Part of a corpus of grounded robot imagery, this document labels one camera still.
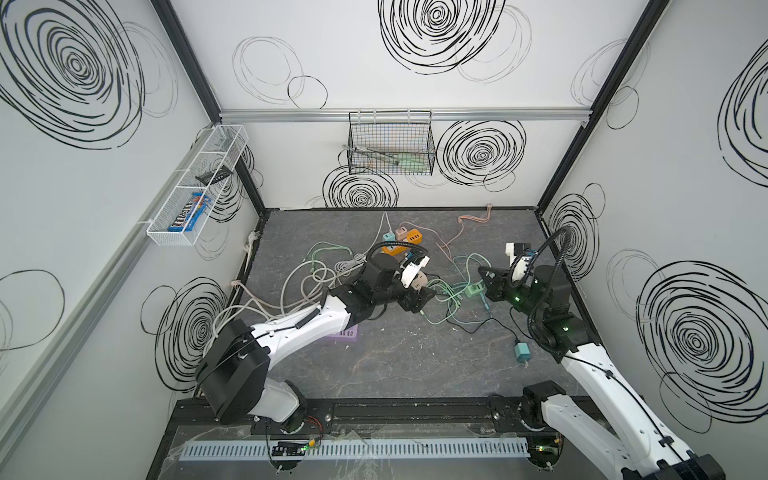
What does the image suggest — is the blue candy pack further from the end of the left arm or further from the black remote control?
the end of the left arm

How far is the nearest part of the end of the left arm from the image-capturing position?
2.31ft

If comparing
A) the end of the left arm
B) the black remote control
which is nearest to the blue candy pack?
the black remote control
